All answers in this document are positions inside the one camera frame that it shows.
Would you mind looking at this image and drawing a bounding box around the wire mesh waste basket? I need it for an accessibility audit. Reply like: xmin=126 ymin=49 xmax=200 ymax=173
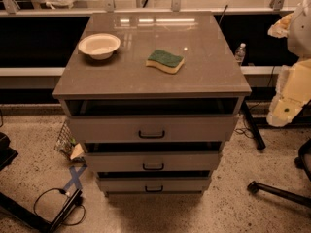
xmin=54 ymin=122 xmax=85 ymax=163

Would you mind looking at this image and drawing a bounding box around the grey drawer cabinet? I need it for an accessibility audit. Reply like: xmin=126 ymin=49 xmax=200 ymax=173
xmin=52 ymin=11 xmax=253 ymax=197

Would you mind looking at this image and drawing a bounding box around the grey bottom drawer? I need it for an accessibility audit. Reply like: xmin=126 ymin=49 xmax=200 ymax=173
xmin=97 ymin=170 xmax=212 ymax=194

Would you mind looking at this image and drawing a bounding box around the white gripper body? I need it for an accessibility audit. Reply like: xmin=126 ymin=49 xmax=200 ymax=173
xmin=282 ymin=59 xmax=311 ymax=108

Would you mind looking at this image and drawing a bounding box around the black office chair base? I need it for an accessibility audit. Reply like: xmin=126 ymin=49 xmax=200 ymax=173
xmin=247 ymin=138 xmax=311 ymax=209

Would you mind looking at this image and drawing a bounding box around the blue tape cross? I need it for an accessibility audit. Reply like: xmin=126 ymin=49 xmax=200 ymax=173
xmin=63 ymin=164 xmax=87 ymax=191

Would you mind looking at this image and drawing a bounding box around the grey top drawer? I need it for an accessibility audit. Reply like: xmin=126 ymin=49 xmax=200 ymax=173
xmin=64 ymin=98 xmax=240 ymax=144

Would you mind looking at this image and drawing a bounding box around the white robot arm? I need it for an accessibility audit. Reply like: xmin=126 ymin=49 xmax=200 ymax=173
xmin=266 ymin=0 xmax=311 ymax=127

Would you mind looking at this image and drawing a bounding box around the green yellow sponge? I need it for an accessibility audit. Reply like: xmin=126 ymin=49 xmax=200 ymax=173
xmin=146 ymin=50 xmax=185 ymax=74

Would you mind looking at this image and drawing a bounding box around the white paper bowl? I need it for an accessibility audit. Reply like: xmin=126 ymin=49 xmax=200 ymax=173
xmin=78 ymin=33 xmax=121 ymax=60

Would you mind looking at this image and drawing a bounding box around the black table leg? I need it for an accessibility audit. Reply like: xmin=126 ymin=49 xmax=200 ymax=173
xmin=241 ymin=101 xmax=265 ymax=150

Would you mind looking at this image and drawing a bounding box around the clear plastic water bottle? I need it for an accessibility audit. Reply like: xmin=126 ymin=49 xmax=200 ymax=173
xmin=234 ymin=43 xmax=246 ymax=66

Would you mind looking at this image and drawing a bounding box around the grey drawer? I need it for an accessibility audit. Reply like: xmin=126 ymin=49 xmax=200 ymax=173
xmin=64 ymin=98 xmax=240 ymax=144
xmin=85 ymin=142 xmax=220 ymax=172
xmin=97 ymin=170 xmax=212 ymax=194

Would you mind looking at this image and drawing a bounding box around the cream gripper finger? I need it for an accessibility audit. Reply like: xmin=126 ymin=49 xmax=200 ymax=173
xmin=266 ymin=66 xmax=302 ymax=127
xmin=267 ymin=13 xmax=293 ymax=38

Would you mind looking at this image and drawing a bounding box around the black stand leg with cable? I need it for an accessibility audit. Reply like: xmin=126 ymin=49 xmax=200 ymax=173
xmin=0 ymin=188 xmax=86 ymax=233

